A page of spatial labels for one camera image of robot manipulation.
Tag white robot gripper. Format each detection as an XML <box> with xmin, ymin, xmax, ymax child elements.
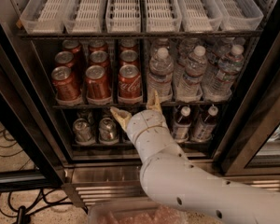
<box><xmin>110</xmin><ymin>90</ymin><xmax>181</xmax><ymax>162</ymax></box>

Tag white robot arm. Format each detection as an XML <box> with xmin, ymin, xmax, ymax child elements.
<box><xmin>110</xmin><ymin>94</ymin><xmax>280</xmax><ymax>224</ymax></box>

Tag silver can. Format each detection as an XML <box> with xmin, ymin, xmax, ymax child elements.
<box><xmin>73</xmin><ymin>119</ymin><xmax>93</xmax><ymax>142</ymax></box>
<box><xmin>99</xmin><ymin>118</ymin><xmax>117</xmax><ymax>141</ymax></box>

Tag second row right coke can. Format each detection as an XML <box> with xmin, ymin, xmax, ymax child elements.
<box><xmin>119</xmin><ymin>50</ymin><xmax>139</xmax><ymax>66</ymax></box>

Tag second row coke can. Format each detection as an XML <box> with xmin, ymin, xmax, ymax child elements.
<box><xmin>89</xmin><ymin>50</ymin><xmax>111</xmax><ymax>75</ymax></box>
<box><xmin>54</xmin><ymin>51</ymin><xmax>82</xmax><ymax>78</ymax></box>
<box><xmin>119</xmin><ymin>50</ymin><xmax>139</xmax><ymax>66</ymax></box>

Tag silver can bottom left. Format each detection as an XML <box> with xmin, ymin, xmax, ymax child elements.
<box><xmin>73</xmin><ymin>119</ymin><xmax>93</xmax><ymax>142</ymax></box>

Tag second row middle coke can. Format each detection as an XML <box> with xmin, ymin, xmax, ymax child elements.
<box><xmin>89</xmin><ymin>50</ymin><xmax>111</xmax><ymax>75</ymax></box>

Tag stainless fridge base grille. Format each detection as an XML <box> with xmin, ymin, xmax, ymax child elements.
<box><xmin>63</xmin><ymin>161</ymin><xmax>280</xmax><ymax>207</ymax></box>

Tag second row left coke can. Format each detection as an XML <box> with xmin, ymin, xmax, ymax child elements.
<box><xmin>54</xmin><ymin>51</ymin><xmax>82</xmax><ymax>78</ymax></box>

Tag glass fridge door right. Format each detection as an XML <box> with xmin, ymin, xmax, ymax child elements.
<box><xmin>222</xmin><ymin>69</ymin><xmax>280</xmax><ymax>175</ymax></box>

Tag front left water bottle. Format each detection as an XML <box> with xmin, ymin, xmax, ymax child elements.
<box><xmin>147</xmin><ymin>48</ymin><xmax>174</xmax><ymax>97</ymax></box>

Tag water bottle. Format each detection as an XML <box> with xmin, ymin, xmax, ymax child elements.
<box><xmin>147</xmin><ymin>48</ymin><xmax>174</xmax><ymax>97</ymax></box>
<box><xmin>207</xmin><ymin>45</ymin><xmax>244</xmax><ymax>96</ymax></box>
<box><xmin>177</xmin><ymin>46</ymin><xmax>208</xmax><ymax>98</ymax></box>

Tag dark drink bottle left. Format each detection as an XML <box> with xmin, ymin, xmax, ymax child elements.
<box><xmin>172</xmin><ymin>106</ymin><xmax>191</xmax><ymax>139</ymax></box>

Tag dark drink bottle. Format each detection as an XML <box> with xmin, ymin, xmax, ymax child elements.
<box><xmin>192</xmin><ymin>105</ymin><xmax>218</xmax><ymax>142</ymax></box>
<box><xmin>172</xmin><ymin>106</ymin><xmax>191</xmax><ymax>139</ymax></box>

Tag front middle water bottle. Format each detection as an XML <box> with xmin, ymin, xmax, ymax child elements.
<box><xmin>177</xmin><ymin>46</ymin><xmax>208</xmax><ymax>98</ymax></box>

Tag dark drink bottle right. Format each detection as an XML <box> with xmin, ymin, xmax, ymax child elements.
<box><xmin>192</xmin><ymin>105</ymin><xmax>218</xmax><ymax>142</ymax></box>

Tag front right water bottle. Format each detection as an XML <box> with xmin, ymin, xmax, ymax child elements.
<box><xmin>207</xmin><ymin>45</ymin><xmax>244</xmax><ymax>96</ymax></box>

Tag clear plastic tray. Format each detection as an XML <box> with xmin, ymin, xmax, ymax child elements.
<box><xmin>215</xmin><ymin>0</ymin><xmax>263</xmax><ymax>31</ymax></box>
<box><xmin>177</xmin><ymin>0</ymin><xmax>223</xmax><ymax>32</ymax></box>
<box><xmin>20</xmin><ymin>0</ymin><xmax>69</xmax><ymax>35</ymax></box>
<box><xmin>63</xmin><ymin>0</ymin><xmax>107</xmax><ymax>34</ymax></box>
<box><xmin>144</xmin><ymin>0</ymin><xmax>182</xmax><ymax>33</ymax></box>
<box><xmin>105</xmin><ymin>0</ymin><xmax>141</xmax><ymax>33</ymax></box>

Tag clear container with pink items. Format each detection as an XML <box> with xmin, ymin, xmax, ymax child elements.
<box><xmin>87</xmin><ymin>198</ymin><xmax>188</xmax><ymax>224</ymax></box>

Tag clear plastic tray far left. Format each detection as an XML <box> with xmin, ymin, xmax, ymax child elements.
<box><xmin>20</xmin><ymin>0</ymin><xmax>69</xmax><ymax>35</ymax></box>

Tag black floor cables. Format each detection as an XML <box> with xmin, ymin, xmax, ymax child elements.
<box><xmin>0</xmin><ymin>128</ymin><xmax>89</xmax><ymax>224</ymax></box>

